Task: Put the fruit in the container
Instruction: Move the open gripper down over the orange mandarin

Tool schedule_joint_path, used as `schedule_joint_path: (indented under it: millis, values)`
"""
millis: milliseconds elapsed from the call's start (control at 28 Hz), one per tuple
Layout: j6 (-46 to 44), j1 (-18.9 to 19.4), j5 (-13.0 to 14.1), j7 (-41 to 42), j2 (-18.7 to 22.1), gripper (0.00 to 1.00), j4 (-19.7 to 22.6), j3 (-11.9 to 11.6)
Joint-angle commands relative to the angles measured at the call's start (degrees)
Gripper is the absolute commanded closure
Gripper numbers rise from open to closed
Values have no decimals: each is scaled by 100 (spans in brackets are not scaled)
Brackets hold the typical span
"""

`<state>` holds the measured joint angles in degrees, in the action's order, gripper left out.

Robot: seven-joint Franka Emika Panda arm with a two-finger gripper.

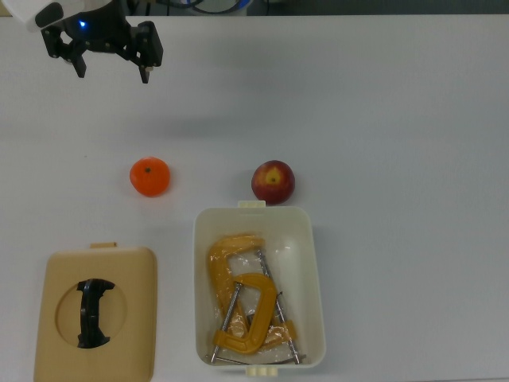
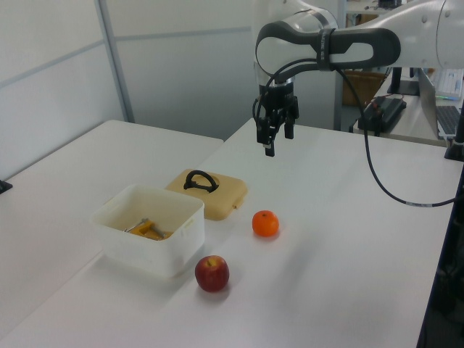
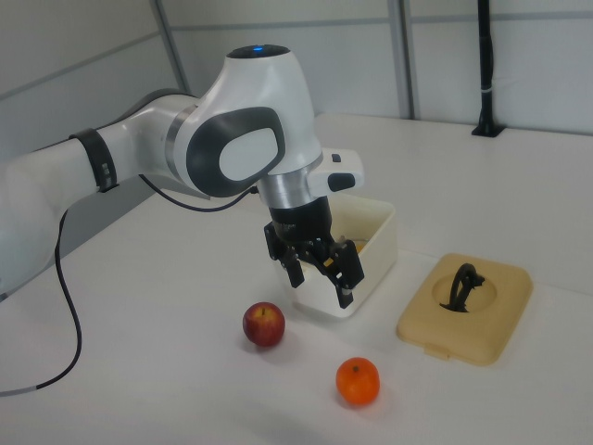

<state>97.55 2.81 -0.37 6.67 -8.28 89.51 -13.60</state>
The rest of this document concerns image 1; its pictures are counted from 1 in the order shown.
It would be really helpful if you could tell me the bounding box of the cream plastic container box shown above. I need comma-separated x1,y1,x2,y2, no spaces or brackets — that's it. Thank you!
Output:
192,200,327,378

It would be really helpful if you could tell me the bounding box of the large orange C-clamp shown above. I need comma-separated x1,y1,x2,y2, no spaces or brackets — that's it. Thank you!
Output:
206,234,309,365

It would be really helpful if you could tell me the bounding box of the orange toy tangerine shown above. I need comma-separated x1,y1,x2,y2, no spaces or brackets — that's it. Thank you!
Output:
129,156,172,198

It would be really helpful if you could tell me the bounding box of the red yellow toy apple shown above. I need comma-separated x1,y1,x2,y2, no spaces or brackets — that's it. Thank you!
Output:
251,160,297,206

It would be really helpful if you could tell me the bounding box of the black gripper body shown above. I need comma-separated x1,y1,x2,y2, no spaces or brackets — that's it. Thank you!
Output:
63,0,138,60

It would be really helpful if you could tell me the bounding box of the small orange C-clamp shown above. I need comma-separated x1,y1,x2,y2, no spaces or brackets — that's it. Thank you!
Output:
204,273,278,364

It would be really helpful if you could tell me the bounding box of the round white blue-ringed device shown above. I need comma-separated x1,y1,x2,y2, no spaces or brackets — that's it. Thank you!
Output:
190,0,256,16

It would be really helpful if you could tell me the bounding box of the tan plastic container lid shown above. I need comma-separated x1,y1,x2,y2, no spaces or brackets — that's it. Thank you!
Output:
33,242,159,382

